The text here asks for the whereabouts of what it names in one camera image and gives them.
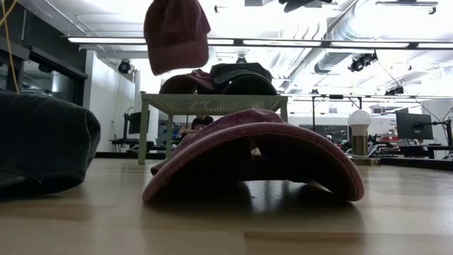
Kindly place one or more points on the dark grey baseball cap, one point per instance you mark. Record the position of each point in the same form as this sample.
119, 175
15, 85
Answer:
240, 69
249, 86
42, 141

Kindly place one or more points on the maroon baseball cap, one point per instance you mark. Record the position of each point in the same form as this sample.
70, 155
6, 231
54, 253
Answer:
187, 85
247, 127
177, 35

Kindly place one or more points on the black ceiling spotlight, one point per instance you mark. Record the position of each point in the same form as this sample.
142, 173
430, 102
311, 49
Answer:
124, 66
361, 62
394, 91

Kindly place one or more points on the pale green perforated metal shelf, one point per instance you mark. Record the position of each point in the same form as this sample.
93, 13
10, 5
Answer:
212, 104

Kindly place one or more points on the white bulb lamp wooden base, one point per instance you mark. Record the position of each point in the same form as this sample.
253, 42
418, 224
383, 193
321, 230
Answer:
359, 131

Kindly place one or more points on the person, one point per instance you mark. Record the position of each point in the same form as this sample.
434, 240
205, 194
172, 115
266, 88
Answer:
202, 122

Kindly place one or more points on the black computer monitor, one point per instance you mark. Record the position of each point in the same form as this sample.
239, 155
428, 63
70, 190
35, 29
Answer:
136, 122
414, 125

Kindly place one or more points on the long linear ceiling light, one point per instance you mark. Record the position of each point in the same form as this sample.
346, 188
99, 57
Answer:
106, 40

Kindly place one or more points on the dark glass partition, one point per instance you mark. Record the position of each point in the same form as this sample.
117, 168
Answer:
53, 81

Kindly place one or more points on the silver ceiling air duct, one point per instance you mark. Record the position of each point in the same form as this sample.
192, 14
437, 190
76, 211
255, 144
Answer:
332, 60

